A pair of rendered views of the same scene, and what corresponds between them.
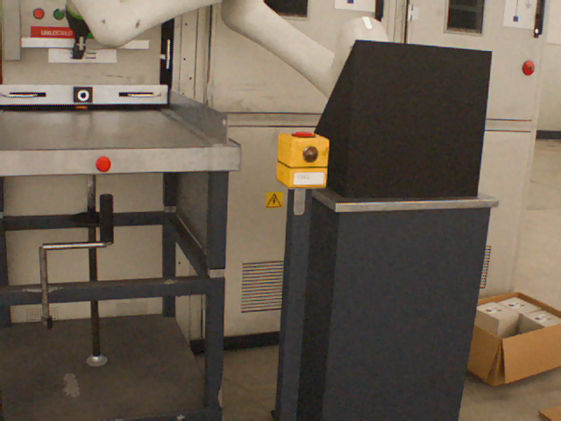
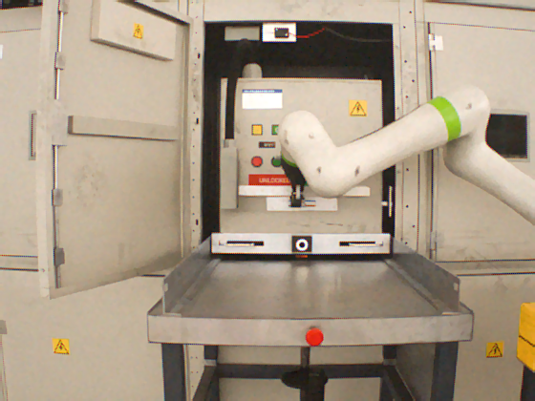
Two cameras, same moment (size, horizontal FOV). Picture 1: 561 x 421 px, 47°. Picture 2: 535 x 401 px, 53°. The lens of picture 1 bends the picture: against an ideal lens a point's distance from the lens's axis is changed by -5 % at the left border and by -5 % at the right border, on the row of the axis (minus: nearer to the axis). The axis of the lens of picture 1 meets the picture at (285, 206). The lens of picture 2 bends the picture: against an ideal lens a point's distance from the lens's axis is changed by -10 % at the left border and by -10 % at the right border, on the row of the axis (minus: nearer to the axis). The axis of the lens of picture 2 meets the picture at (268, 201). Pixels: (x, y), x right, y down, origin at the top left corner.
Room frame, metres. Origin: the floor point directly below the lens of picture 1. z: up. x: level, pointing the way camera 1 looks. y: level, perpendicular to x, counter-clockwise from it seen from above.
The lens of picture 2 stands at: (0.40, 0.08, 1.11)
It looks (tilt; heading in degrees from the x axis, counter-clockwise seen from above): 3 degrees down; 22
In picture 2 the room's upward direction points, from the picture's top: straight up
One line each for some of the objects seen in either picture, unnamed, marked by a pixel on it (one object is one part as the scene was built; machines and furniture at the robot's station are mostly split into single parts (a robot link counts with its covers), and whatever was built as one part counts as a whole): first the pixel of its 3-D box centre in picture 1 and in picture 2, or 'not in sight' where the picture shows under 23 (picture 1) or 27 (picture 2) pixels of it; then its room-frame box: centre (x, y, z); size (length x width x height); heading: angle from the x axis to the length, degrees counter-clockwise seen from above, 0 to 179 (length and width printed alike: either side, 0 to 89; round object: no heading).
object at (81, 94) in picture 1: (82, 94); (302, 243); (2.04, 0.64, 0.90); 0.06 x 0.03 x 0.05; 111
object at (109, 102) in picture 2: not in sight; (121, 133); (1.61, 0.98, 1.21); 0.63 x 0.07 x 0.74; 0
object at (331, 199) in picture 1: (391, 189); not in sight; (1.64, -0.26, 0.74); 0.43 x 0.32 x 0.02; 109
